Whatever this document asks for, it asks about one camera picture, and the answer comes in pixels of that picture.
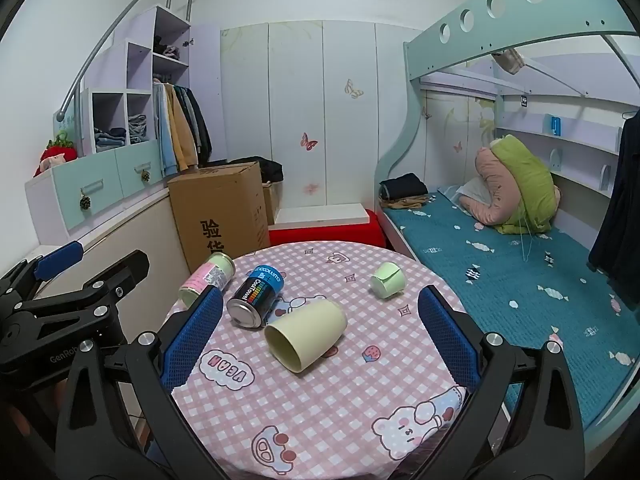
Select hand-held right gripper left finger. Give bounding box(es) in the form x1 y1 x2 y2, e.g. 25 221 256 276
55 287 224 480

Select folded dark clothes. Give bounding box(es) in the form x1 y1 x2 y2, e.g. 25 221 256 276
378 173 429 201

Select stair cabinet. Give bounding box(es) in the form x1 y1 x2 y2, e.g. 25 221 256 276
25 5 193 246

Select teal printed bed sheet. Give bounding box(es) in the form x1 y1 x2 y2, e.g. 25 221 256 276
387 192 640 426

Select dark hanging jackets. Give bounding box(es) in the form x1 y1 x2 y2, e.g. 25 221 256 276
180 87 213 166

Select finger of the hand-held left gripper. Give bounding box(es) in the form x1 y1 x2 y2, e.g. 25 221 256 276
0 241 84 307
20 250 151 322

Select rolled pink green bedding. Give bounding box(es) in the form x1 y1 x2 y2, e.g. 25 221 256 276
459 147 561 226

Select grey metal handrail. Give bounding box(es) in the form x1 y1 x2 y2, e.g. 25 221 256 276
56 0 197 116

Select beige hanging bag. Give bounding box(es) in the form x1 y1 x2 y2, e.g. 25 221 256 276
492 49 526 75

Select light blue hanging shirt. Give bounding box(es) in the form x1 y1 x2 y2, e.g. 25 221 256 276
152 82 178 176

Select pink checked tablecloth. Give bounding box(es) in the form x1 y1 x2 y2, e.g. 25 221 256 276
165 241 468 480

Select folded tan clothes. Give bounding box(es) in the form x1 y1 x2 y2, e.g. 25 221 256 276
382 195 431 211

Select teal bunk bed frame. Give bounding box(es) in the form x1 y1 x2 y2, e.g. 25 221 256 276
375 0 640 441

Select black bag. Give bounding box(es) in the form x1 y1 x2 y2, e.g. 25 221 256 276
230 157 285 183

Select small cardboard box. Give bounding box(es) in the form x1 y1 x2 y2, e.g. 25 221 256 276
262 182 281 226

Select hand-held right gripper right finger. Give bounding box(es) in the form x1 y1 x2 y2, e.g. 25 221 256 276
415 285 586 480

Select tan hanging jacket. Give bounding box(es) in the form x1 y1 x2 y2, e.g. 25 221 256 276
165 85 198 171

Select white wardrobe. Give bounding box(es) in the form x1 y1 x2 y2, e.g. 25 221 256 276
220 20 426 211

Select cream cup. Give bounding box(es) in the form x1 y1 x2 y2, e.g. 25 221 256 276
263 298 348 374

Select small green paper cup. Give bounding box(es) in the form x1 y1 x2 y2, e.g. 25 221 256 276
370 261 406 299

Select white board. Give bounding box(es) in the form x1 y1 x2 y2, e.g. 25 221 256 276
274 203 371 226

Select strawberry plush toy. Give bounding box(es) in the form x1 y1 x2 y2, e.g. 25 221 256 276
34 130 78 177

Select dark hanging garment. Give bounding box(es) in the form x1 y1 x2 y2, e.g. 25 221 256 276
587 107 640 291

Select green blanket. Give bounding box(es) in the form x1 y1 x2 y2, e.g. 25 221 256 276
490 135 561 235

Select large cardboard box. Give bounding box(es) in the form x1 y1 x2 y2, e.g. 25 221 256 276
167 161 271 273

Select pink label jar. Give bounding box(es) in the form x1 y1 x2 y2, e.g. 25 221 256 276
179 252 236 308

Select pile of clothes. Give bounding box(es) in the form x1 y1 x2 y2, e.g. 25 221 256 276
152 35 181 61

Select white pillow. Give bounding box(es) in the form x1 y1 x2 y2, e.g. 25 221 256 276
437 180 493 207

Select dark printed can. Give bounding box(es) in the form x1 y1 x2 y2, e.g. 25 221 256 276
226 264 285 330

